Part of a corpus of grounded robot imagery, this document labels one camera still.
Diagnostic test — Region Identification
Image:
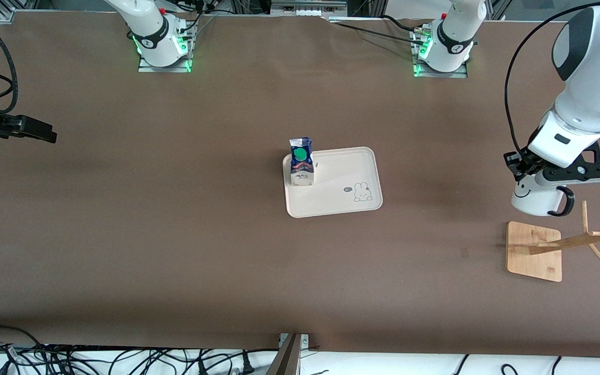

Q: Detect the white smiley face mug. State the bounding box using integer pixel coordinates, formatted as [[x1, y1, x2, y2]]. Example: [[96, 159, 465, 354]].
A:
[[511, 172, 575, 217]]

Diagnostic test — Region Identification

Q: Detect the blue white milk carton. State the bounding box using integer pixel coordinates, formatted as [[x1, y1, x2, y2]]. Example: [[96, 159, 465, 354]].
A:
[[289, 137, 315, 187]]

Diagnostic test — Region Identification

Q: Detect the cream rabbit print tray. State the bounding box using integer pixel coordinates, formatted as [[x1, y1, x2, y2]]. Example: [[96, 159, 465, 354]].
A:
[[282, 146, 383, 218]]

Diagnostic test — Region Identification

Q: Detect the wooden mug rack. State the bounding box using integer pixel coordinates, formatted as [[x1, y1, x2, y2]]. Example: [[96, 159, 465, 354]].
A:
[[506, 201, 600, 283]]

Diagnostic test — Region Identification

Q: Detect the grey power strip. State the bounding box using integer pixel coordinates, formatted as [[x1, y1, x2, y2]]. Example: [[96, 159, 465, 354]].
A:
[[271, 0, 347, 16]]

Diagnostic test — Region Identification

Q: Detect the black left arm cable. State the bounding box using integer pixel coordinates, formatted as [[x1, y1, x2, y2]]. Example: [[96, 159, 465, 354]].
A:
[[504, 3, 592, 157]]

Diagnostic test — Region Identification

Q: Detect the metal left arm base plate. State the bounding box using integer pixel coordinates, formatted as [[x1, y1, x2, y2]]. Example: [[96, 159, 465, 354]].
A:
[[412, 29, 468, 79]]

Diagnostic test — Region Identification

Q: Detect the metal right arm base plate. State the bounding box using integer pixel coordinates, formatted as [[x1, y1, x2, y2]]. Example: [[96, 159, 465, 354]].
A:
[[137, 21, 194, 73]]

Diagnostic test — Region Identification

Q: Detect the short black table cable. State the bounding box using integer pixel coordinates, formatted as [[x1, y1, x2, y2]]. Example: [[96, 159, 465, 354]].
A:
[[381, 15, 426, 33]]

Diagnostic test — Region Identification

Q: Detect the long black table cable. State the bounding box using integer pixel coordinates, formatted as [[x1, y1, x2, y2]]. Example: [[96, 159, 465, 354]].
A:
[[331, 21, 426, 45]]

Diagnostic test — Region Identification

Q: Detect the black arched floor cable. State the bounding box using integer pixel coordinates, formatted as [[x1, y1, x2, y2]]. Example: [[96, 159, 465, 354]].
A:
[[0, 325, 45, 360]]

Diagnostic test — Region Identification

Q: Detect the small metal bracket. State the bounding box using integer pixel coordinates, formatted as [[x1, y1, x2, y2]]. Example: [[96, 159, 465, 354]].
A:
[[278, 333, 311, 349]]

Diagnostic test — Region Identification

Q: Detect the dark metal post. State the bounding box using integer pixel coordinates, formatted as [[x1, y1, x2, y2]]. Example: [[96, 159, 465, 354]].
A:
[[266, 333, 303, 375]]

